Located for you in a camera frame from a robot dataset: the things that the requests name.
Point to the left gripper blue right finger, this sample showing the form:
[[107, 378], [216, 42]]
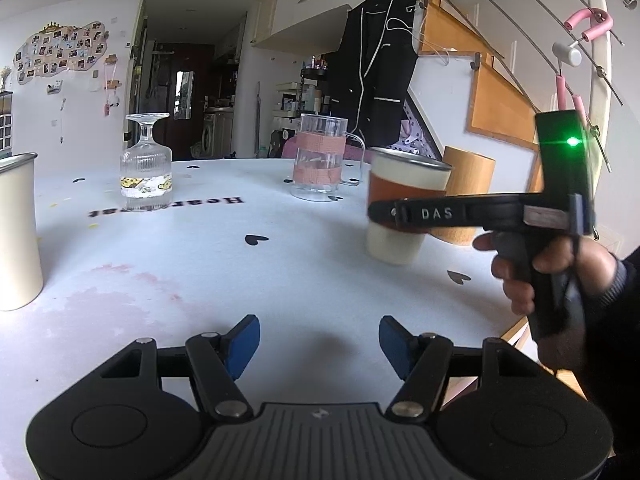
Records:
[[421, 362]]

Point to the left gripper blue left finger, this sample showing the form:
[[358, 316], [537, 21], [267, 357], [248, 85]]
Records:
[[217, 362]]

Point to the orange white metal cup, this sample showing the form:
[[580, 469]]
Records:
[[396, 181]]

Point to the cream metal cup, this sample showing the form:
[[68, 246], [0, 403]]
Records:
[[21, 274]]

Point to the person's right hand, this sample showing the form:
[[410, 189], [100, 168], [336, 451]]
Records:
[[594, 266]]

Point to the wooden staircase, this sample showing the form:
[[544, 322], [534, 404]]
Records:
[[469, 105]]

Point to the upside-down ribbed glass goblet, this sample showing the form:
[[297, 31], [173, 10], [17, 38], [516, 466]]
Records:
[[145, 168]]

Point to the clear mug with pink bands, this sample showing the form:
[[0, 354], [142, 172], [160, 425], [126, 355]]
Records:
[[321, 143]]

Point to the pink foam hook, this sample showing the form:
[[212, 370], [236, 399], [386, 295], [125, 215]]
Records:
[[600, 23]]

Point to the black jacket with white trim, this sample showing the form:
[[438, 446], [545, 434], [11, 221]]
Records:
[[370, 73]]

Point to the small drawer cabinet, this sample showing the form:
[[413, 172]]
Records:
[[6, 123]]

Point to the cloud-shaped photo board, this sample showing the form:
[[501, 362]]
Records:
[[57, 48]]

